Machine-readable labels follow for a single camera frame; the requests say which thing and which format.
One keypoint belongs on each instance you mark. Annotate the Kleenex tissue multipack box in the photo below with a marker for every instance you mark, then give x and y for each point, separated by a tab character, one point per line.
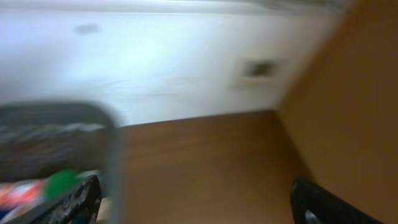
19	197

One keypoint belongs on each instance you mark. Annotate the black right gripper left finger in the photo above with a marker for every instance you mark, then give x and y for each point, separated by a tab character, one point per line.
80	204

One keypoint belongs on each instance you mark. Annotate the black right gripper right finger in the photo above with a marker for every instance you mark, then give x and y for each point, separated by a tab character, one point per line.
311	203

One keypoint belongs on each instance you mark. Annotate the green lid jar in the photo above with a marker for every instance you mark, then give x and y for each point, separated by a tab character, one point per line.
60	182

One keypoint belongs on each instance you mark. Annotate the grey plastic basket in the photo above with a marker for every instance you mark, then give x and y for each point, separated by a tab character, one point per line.
41	138

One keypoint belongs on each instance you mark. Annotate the white wall outlet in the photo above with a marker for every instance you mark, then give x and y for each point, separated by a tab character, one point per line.
255	71

